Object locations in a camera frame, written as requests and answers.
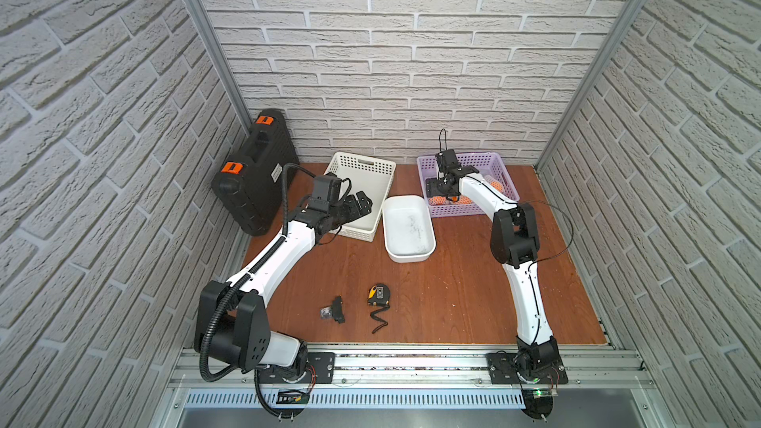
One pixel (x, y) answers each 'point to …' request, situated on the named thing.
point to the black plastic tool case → (249, 184)
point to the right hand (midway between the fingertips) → (443, 187)
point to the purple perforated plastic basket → (493, 169)
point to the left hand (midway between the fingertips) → (368, 202)
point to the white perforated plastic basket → (371, 175)
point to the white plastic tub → (409, 234)
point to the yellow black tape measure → (379, 295)
